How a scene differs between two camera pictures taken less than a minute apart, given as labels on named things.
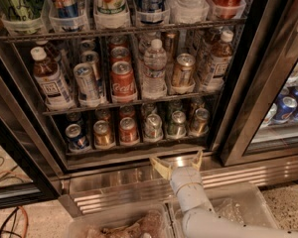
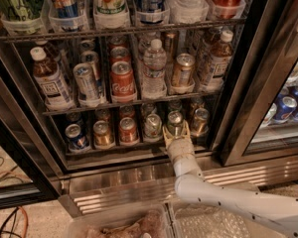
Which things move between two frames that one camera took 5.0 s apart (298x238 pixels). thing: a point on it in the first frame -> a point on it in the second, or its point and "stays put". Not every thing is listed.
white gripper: (185, 176) -> (181, 147)
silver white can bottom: (154, 129) stays put
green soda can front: (177, 128) stays put
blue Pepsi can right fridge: (285, 110) stays put
